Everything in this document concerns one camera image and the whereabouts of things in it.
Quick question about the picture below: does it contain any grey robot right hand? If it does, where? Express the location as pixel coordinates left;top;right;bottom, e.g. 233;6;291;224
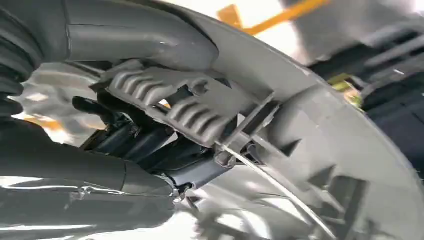
0;0;282;240

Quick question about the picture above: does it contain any yellow floor tape line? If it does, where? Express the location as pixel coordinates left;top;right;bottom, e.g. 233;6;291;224
216;0;333;36

